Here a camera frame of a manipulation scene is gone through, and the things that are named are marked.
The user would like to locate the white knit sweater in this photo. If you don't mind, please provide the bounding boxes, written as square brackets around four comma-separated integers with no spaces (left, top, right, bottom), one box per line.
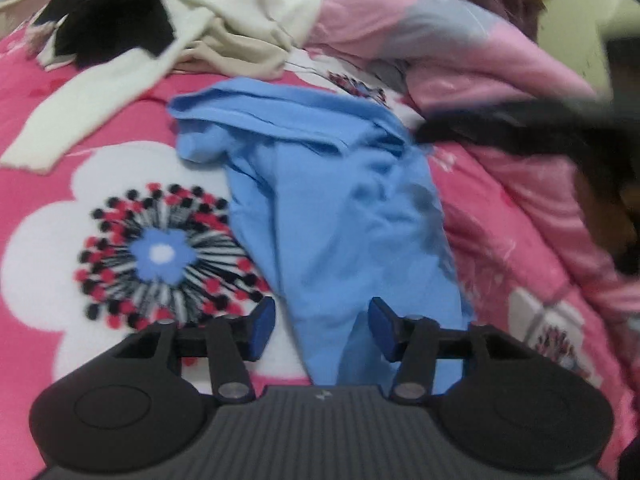
[1,0,322,174]

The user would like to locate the pink grey quilt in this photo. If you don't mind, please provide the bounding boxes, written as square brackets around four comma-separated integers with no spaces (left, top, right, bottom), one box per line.
[306,0,639,316]

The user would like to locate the black garment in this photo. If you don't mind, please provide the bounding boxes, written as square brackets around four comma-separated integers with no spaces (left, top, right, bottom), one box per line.
[25,0,175,68]

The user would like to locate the operator right hand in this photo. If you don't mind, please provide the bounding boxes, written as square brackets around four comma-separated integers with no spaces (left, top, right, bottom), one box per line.
[574,170,639,278]

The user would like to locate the pink floral bed blanket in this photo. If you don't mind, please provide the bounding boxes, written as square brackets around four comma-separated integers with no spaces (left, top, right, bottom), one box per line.
[0,19,640,480]

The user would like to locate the beige garment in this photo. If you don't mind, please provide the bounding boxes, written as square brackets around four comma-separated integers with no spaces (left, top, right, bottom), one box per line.
[174,18,294,80]

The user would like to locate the light blue t-shirt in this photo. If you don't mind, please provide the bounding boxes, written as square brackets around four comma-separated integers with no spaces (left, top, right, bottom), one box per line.
[168,78,471,388]

